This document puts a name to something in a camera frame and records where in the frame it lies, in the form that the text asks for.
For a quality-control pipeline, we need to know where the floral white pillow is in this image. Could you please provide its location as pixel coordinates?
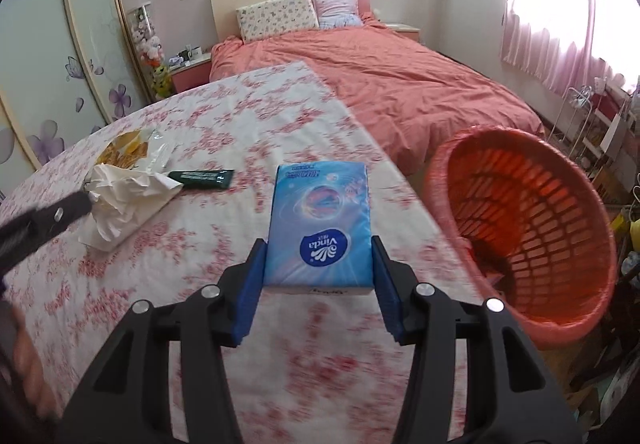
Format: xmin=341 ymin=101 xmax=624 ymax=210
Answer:
xmin=235 ymin=0 xmax=319 ymax=42

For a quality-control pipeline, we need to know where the pink left nightstand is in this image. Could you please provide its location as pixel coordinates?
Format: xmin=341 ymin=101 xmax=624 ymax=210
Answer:
xmin=170 ymin=53 xmax=212 ymax=93

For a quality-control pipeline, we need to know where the cream paper bag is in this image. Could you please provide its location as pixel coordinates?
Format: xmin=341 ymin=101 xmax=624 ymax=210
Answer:
xmin=78 ymin=164 xmax=182 ymax=253

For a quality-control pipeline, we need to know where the orange plastic laundry basket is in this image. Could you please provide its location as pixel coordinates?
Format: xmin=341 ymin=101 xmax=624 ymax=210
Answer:
xmin=422 ymin=127 xmax=617 ymax=349

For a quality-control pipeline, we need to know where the pink window curtain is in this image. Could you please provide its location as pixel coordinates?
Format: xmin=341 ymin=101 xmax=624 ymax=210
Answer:
xmin=501 ymin=0 xmax=639 ymax=94

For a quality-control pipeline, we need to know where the right nightstand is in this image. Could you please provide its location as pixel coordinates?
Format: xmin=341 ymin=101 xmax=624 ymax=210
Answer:
xmin=385 ymin=23 xmax=420 ymax=42

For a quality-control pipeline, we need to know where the blue Vinda tissue pack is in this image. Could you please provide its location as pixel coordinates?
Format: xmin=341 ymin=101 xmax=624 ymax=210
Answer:
xmin=264 ymin=160 xmax=373 ymax=295

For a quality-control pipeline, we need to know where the sliding wardrobe with flower print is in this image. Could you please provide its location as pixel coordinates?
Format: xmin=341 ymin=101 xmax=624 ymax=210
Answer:
xmin=1 ymin=0 xmax=150 ymax=196

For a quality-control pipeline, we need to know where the bed with salmon duvet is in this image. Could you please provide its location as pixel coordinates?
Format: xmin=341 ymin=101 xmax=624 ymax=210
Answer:
xmin=209 ymin=19 xmax=544 ymax=175

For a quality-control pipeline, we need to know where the white wire rack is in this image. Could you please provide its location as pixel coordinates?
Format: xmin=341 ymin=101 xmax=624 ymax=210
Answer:
xmin=547 ymin=86 xmax=611 ymax=169

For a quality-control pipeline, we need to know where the pink striped pillow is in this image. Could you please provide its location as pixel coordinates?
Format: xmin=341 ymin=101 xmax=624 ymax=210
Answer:
xmin=312 ymin=0 xmax=363 ymax=30

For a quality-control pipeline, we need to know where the person's left hand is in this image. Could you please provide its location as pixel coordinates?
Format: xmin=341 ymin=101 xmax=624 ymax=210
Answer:
xmin=12 ymin=307 xmax=58 ymax=420

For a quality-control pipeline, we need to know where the floral pink white tablecloth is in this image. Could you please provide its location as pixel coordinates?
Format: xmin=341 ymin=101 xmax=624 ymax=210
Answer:
xmin=1 ymin=63 xmax=477 ymax=443

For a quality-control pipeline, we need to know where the orange snack food bag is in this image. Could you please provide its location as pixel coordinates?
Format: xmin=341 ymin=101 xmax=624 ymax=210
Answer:
xmin=96 ymin=128 xmax=176 ymax=172

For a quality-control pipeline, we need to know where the plush toy display tube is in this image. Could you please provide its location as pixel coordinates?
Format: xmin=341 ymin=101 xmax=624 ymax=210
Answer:
xmin=127 ymin=2 xmax=174 ymax=101

